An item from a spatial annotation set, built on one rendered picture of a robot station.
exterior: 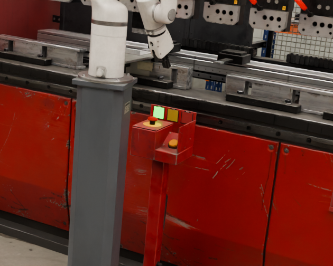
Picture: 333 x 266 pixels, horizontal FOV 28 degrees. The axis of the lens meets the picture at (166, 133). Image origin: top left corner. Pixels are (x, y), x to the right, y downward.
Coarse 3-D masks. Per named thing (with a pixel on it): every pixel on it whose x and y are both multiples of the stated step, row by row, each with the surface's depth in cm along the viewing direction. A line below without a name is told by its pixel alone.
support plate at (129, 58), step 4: (88, 56) 272; (128, 56) 276; (132, 56) 277; (136, 56) 278; (140, 56) 279; (144, 56) 280; (148, 56) 281; (128, 60) 267; (132, 60) 269; (136, 60) 272; (140, 60) 275
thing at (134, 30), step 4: (132, 12) 289; (136, 12) 288; (132, 16) 290; (136, 16) 289; (140, 16) 288; (132, 20) 290; (136, 20) 289; (140, 20) 288; (132, 24) 290; (136, 24) 289; (140, 24) 289; (132, 28) 292; (136, 28) 291; (140, 28) 289; (144, 28) 288; (136, 32) 291; (140, 32) 290; (144, 32) 289
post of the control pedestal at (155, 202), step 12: (156, 168) 260; (168, 168) 263; (156, 180) 261; (156, 192) 263; (156, 204) 264; (156, 216) 265; (156, 228) 266; (156, 240) 267; (144, 252) 271; (156, 252) 269; (144, 264) 272
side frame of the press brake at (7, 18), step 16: (0, 0) 330; (16, 0) 341; (32, 0) 353; (48, 0) 365; (0, 16) 333; (16, 16) 344; (32, 16) 355; (48, 16) 368; (0, 32) 335; (16, 32) 346; (32, 32) 358
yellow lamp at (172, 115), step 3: (168, 111) 264; (171, 111) 264; (174, 111) 263; (177, 111) 263; (168, 114) 264; (171, 114) 264; (174, 114) 263; (177, 114) 263; (168, 117) 265; (171, 117) 264; (174, 117) 264; (177, 117) 263; (171, 120) 264; (174, 120) 264; (177, 120) 263
